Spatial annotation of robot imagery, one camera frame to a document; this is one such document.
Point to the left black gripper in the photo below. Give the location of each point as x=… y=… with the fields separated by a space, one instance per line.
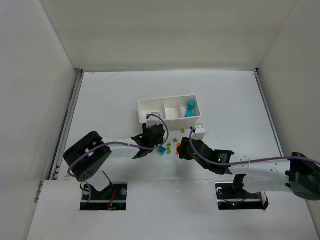
x=155 y=136

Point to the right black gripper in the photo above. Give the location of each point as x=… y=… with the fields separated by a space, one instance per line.
x=189 y=150

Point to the large blue lego brick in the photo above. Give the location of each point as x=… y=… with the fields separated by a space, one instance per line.
x=162 y=150

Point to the blue lego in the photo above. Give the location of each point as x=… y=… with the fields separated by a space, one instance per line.
x=189 y=114
x=191 y=105

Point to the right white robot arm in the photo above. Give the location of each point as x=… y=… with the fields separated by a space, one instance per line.
x=294 y=174

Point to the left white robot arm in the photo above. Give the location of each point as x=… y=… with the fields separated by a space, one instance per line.
x=87 y=156

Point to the green lego stacked pair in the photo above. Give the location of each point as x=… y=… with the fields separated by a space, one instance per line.
x=169 y=146

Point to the white three-compartment sorting tray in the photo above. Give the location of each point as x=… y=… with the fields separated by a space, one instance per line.
x=172 y=110

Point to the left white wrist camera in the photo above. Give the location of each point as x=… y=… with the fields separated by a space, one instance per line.
x=152 y=119

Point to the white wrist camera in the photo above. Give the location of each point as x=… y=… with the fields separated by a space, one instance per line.
x=152 y=119
x=198 y=131

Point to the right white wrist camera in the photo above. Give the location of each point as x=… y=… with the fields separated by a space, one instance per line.
x=198 y=131

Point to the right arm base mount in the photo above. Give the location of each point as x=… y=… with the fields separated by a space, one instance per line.
x=232 y=196

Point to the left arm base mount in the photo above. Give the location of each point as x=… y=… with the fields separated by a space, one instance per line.
x=114 y=200

